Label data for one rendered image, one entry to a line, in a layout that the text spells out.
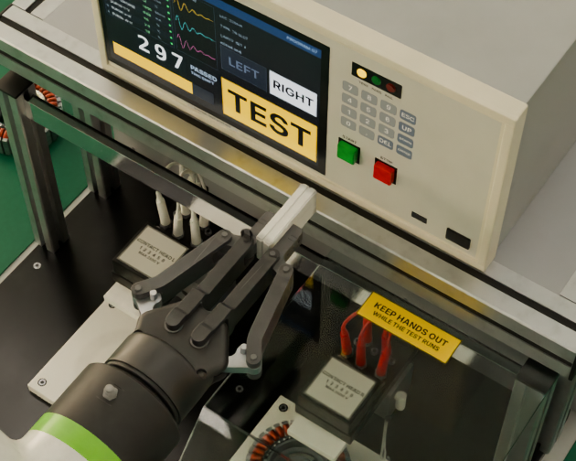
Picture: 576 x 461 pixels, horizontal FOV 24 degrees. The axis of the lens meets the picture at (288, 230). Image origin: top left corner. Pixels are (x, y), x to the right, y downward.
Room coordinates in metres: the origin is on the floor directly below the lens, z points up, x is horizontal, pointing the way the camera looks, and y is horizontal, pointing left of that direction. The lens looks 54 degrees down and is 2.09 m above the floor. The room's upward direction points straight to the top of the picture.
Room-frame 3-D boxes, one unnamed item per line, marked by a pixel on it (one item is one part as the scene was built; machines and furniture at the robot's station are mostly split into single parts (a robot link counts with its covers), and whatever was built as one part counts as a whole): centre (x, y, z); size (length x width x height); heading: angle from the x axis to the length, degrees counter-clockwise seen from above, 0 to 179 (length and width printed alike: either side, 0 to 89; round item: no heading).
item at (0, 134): (1.15, 0.35, 0.77); 0.11 x 0.11 x 0.04
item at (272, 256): (0.59, 0.04, 1.18); 0.11 x 0.01 x 0.04; 144
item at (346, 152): (0.75, -0.05, 1.18); 0.02 x 0.01 x 0.02; 56
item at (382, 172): (0.73, -0.08, 1.18); 0.02 x 0.01 x 0.02; 56
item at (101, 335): (0.76, 0.19, 0.78); 0.15 x 0.15 x 0.01; 56
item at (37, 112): (0.77, 0.03, 1.03); 0.62 x 0.01 x 0.03; 56
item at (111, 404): (0.48, 0.13, 1.18); 0.09 x 0.06 x 0.12; 55
